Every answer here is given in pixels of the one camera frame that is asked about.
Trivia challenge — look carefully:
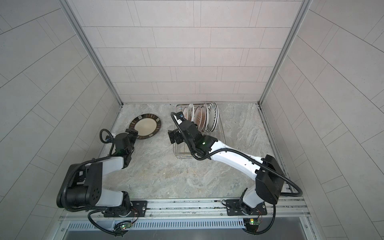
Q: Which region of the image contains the white watermelon pattern plate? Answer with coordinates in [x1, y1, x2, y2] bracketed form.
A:
[183, 104, 195, 122]

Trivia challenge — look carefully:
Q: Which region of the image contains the black white striped plate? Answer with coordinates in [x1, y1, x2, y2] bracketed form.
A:
[208, 103, 215, 132]

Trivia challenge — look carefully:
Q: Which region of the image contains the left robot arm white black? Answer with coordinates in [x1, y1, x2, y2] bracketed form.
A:
[56, 129, 138, 217]

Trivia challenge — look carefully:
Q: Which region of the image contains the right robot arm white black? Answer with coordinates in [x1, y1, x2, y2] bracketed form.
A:
[168, 120, 285, 215]

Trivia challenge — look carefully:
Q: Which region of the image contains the orange sunburst plate front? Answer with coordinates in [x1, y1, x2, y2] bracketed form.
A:
[194, 107, 202, 131]

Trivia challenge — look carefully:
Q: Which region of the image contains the orange pattern plate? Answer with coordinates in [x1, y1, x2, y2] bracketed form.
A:
[199, 103, 207, 132]
[203, 103, 210, 132]

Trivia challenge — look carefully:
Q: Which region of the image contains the left circuit board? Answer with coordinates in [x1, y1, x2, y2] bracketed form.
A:
[114, 221, 132, 236]

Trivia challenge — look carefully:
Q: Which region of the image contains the circuit board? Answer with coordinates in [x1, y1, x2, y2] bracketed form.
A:
[243, 219, 260, 235]
[114, 221, 132, 236]

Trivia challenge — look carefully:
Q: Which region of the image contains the left corner aluminium profile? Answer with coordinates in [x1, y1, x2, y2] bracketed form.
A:
[58, 0, 124, 107]

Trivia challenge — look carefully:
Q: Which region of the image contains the corner aluminium profile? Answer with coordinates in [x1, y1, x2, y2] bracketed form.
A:
[58, 0, 124, 107]
[258, 0, 312, 106]

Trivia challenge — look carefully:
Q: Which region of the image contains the right circuit board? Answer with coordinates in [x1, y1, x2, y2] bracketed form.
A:
[243, 219, 260, 235]

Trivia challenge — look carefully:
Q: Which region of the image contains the right corner aluminium profile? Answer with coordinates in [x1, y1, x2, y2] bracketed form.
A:
[258, 0, 312, 106]

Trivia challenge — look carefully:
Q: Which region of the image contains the metal wire dish rack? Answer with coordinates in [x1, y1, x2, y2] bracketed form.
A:
[168, 103, 226, 159]

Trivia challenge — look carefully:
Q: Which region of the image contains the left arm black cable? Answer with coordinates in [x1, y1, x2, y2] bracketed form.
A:
[56, 128, 133, 237]

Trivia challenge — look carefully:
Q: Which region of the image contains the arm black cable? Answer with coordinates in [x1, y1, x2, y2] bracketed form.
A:
[56, 128, 133, 237]
[170, 112, 304, 235]

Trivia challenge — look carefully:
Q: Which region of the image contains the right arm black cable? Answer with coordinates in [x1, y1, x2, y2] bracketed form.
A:
[170, 112, 304, 235]

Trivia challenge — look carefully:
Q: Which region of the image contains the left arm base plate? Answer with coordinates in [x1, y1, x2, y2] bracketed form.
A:
[102, 201, 148, 218]

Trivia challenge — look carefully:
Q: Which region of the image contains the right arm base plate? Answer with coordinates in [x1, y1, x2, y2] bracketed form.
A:
[222, 199, 268, 216]

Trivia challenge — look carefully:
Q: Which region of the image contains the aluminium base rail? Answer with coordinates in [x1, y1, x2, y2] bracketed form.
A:
[60, 197, 311, 221]

